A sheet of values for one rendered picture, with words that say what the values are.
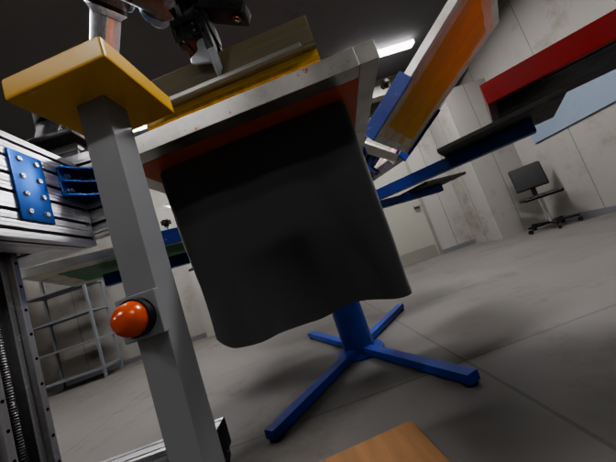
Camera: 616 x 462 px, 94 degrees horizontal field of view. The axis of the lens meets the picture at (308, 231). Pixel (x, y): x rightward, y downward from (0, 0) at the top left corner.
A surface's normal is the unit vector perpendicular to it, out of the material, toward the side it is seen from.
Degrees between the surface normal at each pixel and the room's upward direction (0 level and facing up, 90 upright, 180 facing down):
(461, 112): 90
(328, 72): 90
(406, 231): 90
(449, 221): 90
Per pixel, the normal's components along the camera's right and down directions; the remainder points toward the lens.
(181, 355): 0.94, -0.33
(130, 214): -0.13, -0.07
